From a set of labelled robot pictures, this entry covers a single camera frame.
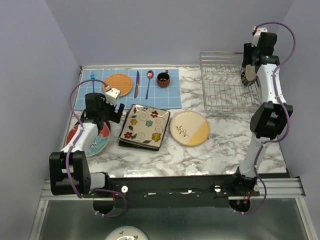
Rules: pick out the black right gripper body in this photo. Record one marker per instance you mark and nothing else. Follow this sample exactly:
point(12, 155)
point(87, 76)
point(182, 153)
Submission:
point(249, 53)

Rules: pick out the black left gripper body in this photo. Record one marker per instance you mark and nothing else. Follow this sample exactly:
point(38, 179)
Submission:
point(107, 111)

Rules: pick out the red rimmed round plate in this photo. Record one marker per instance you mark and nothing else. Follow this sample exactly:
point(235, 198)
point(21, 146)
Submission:
point(106, 127)

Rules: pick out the dark olive round plate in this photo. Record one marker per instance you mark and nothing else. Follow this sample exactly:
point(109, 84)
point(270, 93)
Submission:
point(248, 74)

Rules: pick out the cream square dark-rimmed plate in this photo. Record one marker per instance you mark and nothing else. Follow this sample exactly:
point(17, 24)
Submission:
point(144, 125)

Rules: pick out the white red rimmed plate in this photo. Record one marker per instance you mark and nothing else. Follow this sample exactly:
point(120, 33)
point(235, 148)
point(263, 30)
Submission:
point(98, 144)

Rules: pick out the wire dish rack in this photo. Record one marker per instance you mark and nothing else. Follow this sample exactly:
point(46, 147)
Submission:
point(222, 87)

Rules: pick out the yellow round plate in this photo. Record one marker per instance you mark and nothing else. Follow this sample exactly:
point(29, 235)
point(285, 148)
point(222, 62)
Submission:
point(189, 128)

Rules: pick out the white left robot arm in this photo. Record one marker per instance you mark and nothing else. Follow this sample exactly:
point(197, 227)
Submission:
point(69, 170)

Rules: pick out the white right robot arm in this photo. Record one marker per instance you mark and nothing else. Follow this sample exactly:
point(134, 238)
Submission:
point(272, 117)

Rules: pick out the woven wicker round trivet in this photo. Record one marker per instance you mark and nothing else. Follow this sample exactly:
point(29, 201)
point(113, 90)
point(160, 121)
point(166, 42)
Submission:
point(121, 82)

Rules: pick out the iridescent knife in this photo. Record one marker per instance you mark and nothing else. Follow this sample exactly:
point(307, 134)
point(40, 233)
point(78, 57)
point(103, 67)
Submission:
point(137, 83)

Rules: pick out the blue fork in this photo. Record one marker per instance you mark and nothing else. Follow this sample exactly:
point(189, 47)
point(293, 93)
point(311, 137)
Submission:
point(92, 77)

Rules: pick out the blue grid placemat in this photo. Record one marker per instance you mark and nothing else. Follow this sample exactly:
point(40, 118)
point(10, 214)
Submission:
point(159, 97)

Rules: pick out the iridescent spoon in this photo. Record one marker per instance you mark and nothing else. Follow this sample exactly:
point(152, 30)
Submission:
point(150, 75)

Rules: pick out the orange black mug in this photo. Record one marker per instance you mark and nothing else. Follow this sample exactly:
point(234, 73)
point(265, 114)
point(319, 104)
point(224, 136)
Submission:
point(163, 79)

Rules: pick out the white floral plate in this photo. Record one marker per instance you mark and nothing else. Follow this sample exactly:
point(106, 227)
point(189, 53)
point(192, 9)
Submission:
point(127, 233)

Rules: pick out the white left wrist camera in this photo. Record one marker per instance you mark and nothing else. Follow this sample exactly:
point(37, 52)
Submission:
point(112, 95)

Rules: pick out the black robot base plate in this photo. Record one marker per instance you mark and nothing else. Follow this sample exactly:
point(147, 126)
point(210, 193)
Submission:
point(168, 192)

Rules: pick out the aluminium frame rail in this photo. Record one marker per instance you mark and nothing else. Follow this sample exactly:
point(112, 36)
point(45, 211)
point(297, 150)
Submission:
point(272, 188)

